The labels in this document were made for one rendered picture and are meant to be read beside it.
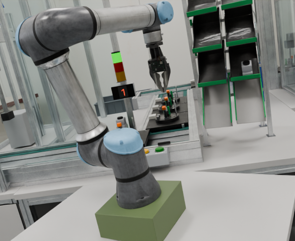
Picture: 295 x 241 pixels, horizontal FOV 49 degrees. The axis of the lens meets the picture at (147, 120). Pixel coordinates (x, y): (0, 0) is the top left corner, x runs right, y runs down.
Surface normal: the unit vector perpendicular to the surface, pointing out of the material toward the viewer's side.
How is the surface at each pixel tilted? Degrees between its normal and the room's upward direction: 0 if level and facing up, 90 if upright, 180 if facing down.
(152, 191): 71
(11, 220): 90
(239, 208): 0
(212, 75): 25
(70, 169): 90
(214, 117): 45
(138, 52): 90
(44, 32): 96
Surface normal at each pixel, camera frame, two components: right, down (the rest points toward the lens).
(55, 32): 0.03, 0.45
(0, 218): -0.11, 0.27
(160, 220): 0.86, -0.04
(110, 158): -0.68, 0.32
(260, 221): -0.19, -0.95
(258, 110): -0.33, -0.46
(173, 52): -0.47, 0.31
